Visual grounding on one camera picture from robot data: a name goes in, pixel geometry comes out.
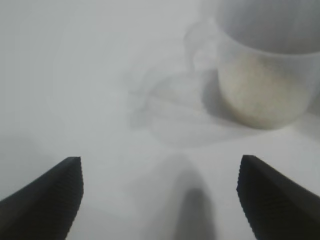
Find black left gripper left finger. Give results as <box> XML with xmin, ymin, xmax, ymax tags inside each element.
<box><xmin>0</xmin><ymin>156</ymin><xmax>85</xmax><ymax>240</ymax></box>

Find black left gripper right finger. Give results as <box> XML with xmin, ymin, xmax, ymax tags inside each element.
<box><xmin>235</xmin><ymin>154</ymin><xmax>320</xmax><ymax>240</ymax></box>

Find white rice grains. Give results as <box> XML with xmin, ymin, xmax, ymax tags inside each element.
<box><xmin>218</xmin><ymin>53</ymin><xmax>313</xmax><ymax>130</ymax></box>

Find clear plastic measuring cup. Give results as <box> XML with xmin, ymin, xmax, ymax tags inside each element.
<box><xmin>183</xmin><ymin>0</ymin><xmax>320</xmax><ymax>131</ymax></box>

